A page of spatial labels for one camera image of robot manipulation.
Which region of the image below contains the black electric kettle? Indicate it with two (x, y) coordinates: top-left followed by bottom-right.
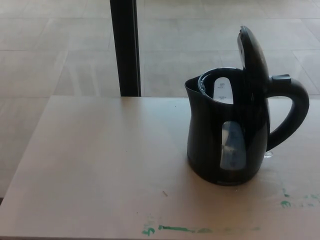
(184, 25), (310, 187)

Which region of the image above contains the black vertical post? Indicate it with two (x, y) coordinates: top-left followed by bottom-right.
(109, 0), (142, 98)

